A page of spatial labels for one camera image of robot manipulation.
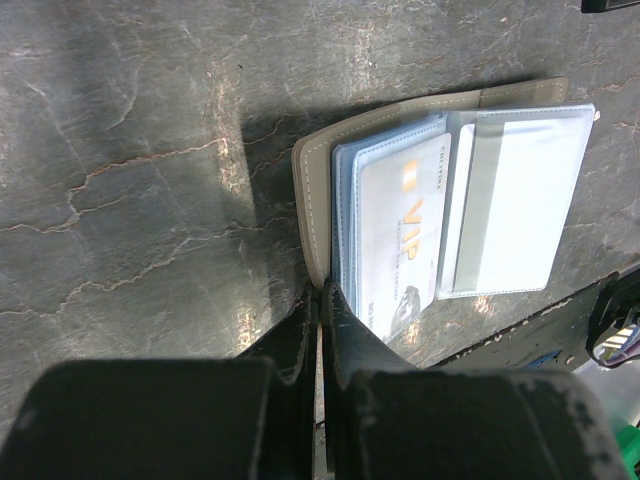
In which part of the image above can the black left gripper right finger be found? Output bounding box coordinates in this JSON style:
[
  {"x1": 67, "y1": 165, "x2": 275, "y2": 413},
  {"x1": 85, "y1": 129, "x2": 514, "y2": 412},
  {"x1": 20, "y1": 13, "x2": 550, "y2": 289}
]
[{"x1": 320, "y1": 282, "x2": 628, "y2": 479}]

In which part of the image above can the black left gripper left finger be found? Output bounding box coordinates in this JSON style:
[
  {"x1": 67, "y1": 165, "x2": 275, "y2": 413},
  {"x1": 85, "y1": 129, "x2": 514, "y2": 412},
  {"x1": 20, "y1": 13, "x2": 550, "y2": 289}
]
[{"x1": 1, "y1": 289, "x2": 318, "y2": 479}]

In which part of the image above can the beige leather card holder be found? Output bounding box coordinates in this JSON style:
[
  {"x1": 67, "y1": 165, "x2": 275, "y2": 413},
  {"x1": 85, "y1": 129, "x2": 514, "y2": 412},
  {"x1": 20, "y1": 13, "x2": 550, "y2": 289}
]
[{"x1": 292, "y1": 77, "x2": 596, "y2": 338}]

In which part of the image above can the white magnetic stripe card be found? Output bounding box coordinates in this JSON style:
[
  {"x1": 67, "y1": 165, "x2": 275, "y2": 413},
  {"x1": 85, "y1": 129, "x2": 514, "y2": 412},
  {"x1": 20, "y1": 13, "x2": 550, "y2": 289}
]
[{"x1": 436, "y1": 118, "x2": 591, "y2": 298}]

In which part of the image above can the black card tray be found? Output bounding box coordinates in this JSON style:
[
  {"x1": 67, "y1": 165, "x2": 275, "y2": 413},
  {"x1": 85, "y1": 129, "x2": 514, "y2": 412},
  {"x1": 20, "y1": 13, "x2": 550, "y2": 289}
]
[{"x1": 581, "y1": 0, "x2": 640, "y2": 14}]

